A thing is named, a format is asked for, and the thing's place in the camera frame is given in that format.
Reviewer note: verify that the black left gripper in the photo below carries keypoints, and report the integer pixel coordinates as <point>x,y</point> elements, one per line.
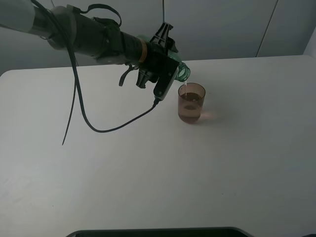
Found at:
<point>157,60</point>

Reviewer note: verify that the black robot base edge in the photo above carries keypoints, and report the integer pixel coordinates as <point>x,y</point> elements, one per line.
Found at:
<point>175,232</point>

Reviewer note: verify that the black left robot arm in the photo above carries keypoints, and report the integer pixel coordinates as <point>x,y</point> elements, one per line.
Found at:
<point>99,38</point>

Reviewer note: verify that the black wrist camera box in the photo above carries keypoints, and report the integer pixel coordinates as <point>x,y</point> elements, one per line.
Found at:
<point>166,78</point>

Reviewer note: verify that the green transparent water bottle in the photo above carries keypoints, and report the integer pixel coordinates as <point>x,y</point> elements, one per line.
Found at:
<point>182,71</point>

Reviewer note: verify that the pink translucent plastic cup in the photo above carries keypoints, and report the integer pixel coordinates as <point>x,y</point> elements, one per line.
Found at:
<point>190,102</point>

